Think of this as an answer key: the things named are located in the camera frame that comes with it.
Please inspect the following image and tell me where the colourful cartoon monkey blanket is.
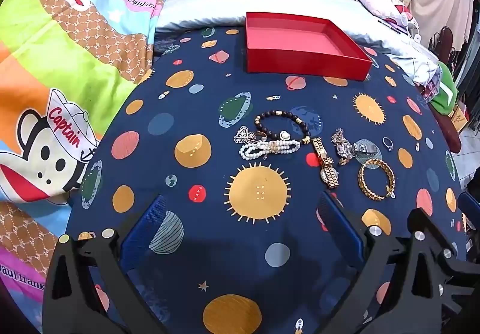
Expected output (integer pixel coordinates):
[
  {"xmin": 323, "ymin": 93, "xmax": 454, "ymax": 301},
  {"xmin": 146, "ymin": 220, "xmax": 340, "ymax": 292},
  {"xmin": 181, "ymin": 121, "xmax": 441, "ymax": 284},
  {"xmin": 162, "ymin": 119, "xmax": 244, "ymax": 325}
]
[{"xmin": 0, "ymin": 0, "xmax": 167, "ymax": 334}]

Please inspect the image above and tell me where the white pearl bracelet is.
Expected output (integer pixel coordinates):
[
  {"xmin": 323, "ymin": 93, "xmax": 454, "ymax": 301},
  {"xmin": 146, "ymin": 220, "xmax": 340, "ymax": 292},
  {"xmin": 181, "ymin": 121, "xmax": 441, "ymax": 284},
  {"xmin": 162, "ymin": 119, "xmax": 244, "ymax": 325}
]
[{"xmin": 238, "ymin": 138, "xmax": 302, "ymax": 161}]

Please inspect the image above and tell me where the red shallow box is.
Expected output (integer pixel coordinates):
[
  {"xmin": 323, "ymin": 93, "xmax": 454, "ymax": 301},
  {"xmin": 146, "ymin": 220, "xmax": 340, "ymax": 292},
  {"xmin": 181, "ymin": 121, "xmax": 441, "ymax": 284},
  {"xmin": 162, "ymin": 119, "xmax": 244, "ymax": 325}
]
[{"xmin": 245, "ymin": 12, "xmax": 373, "ymax": 81}]

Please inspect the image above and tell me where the gold wrist watch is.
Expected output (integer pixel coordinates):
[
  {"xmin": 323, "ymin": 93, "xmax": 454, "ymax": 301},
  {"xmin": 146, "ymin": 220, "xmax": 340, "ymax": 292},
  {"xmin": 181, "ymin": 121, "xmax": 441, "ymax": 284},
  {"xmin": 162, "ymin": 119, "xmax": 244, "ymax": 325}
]
[{"xmin": 310, "ymin": 137, "xmax": 341, "ymax": 190}]

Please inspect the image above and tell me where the navy planet print blanket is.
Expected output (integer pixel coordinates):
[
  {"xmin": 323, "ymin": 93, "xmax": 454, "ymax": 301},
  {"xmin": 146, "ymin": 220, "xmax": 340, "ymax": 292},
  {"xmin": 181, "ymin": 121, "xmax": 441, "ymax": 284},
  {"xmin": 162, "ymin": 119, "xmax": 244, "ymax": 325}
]
[{"xmin": 28, "ymin": 27, "xmax": 469, "ymax": 334}]

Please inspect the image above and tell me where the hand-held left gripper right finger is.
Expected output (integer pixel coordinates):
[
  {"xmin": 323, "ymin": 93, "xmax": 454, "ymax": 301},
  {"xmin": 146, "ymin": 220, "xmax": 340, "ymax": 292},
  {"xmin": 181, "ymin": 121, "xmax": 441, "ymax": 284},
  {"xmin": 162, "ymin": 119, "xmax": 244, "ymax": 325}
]
[{"xmin": 317, "ymin": 189, "xmax": 480, "ymax": 334}]

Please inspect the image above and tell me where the silver wrist watch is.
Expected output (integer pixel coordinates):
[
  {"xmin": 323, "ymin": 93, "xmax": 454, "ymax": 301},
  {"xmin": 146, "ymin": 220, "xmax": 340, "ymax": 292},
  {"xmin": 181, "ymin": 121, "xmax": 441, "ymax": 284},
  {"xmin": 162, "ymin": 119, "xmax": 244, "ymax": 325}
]
[{"xmin": 335, "ymin": 141, "xmax": 379, "ymax": 166}]

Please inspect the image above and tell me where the pink plush pillow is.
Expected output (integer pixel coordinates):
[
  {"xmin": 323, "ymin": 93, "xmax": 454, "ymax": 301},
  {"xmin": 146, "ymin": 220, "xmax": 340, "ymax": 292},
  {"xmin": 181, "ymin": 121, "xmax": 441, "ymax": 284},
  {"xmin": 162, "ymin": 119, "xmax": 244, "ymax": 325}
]
[{"xmin": 352, "ymin": 0, "xmax": 419, "ymax": 35}]

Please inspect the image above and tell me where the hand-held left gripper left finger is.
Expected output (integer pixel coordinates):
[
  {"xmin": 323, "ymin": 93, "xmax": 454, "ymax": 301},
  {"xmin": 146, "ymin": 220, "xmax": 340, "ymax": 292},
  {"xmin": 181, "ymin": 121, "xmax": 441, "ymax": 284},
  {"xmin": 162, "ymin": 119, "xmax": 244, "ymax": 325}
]
[{"xmin": 43, "ymin": 195, "xmax": 169, "ymax": 334}]

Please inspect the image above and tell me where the green cloth bag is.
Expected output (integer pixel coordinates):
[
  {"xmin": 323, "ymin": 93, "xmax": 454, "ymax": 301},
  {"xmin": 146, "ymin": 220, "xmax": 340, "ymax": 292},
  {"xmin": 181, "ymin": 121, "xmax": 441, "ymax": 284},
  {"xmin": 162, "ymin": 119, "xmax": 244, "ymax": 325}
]
[{"xmin": 428, "ymin": 61, "xmax": 460, "ymax": 115}]

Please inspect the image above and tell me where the light blue quilt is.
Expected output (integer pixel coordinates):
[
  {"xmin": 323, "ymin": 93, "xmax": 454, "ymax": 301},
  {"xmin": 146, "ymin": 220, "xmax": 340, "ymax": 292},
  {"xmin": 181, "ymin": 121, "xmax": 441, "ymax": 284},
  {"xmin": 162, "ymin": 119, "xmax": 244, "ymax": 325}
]
[{"xmin": 154, "ymin": 0, "xmax": 439, "ymax": 89}]

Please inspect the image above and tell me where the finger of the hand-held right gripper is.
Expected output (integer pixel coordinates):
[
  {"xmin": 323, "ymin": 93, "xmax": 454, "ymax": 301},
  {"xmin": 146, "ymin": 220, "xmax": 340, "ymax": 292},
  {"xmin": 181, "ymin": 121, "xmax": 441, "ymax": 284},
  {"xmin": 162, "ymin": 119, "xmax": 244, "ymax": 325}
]
[{"xmin": 457, "ymin": 191, "xmax": 480, "ymax": 215}]

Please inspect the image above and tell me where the gold coil bangle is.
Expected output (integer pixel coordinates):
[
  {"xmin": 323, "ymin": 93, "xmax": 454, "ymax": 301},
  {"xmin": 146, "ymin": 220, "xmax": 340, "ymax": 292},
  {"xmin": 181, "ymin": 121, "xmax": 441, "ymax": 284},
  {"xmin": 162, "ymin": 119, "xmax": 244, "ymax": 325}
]
[{"xmin": 357, "ymin": 159, "xmax": 397, "ymax": 202}]

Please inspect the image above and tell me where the black bead bracelet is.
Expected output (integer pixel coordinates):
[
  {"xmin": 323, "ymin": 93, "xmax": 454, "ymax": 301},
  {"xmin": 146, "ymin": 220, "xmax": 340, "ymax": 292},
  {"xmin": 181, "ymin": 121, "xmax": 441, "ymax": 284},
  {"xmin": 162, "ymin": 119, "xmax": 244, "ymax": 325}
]
[{"xmin": 254, "ymin": 109, "xmax": 311, "ymax": 144}]

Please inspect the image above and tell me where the silver filigree necklace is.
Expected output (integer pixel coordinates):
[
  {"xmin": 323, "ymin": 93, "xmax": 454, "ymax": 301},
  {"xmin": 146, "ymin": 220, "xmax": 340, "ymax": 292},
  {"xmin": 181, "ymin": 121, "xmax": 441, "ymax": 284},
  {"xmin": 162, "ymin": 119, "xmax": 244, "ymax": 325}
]
[{"xmin": 234, "ymin": 126, "xmax": 269, "ymax": 146}]

